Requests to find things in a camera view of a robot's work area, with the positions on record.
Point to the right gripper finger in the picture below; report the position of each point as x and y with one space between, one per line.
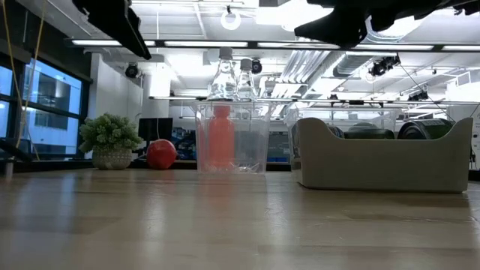
337 26

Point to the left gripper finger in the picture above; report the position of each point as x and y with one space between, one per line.
120 26

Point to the orange plastic bottle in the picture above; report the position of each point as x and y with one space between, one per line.
221 138

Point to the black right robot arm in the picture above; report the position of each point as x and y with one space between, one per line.
467 5

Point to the black ceiling spotlight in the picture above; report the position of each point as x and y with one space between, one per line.
258 67
418 96
132 70
383 65

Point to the long ceiling light strip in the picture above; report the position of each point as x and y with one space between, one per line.
206 44
176 98

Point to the clear plastic bin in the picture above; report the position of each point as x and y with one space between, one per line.
262 150
375 112

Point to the large dark framed window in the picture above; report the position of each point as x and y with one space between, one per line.
52 93

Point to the small green potted plant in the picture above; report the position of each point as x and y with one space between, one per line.
110 133

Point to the round white ceiling lamp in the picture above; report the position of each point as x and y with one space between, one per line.
230 28

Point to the black computer monitor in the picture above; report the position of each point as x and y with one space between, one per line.
155 129

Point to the red pomegranate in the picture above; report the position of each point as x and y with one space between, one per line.
161 154

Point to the silver ventilation duct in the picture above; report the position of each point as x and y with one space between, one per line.
348 63

